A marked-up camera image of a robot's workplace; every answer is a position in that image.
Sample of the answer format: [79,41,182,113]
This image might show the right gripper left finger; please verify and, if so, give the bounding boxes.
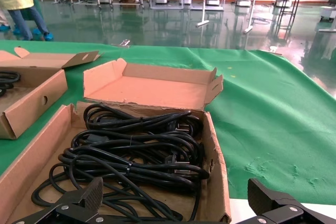
[12,176,104,224]

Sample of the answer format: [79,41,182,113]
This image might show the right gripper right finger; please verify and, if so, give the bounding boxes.
[236,178,336,224]

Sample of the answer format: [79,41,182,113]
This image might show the black power cord bundle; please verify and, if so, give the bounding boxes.
[58,146,211,187]
[83,103,204,137]
[0,71,22,98]
[70,129,206,158]

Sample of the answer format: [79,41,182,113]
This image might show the cardboard box with round hole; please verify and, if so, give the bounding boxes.
[0,46,102,140]

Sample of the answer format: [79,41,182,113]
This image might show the cardboard box with torn lid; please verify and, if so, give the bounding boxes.
[0,58,232,224]

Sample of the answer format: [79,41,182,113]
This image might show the green table cloth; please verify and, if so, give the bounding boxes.
[0,39,336,206]

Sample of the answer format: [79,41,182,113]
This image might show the pale table edge clamp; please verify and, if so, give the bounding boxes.
[268,46,284,57]

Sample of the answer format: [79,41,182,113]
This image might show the metal table clamp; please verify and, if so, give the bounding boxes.
[111,39,131,49]

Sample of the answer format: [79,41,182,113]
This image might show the loose black power cord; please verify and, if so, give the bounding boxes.
[31,162,202,222]

